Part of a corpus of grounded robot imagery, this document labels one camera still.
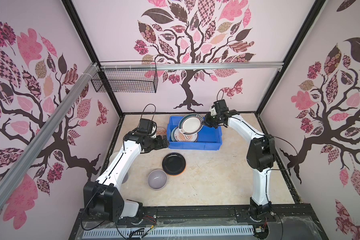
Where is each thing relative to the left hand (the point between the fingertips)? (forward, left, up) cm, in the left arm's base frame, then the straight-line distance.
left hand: (162, 147), depth 81 cm
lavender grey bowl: (-13, +3, -15) cm, 20 cm away
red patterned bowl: (+22, +4, -14) cm, 27 cm away
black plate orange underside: (-2, -6, -17) cm, 18 cm away
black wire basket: (+65, +36, 0) cm, 75 cm away
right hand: (+20, -24, 0) cm, 31 cm away
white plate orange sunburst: (+18, -8, -14) cm, 24 cm away
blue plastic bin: (+11, -29, -8) cm, 32 cm away
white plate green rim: (+22, -17, -6) cm, 28 cm away
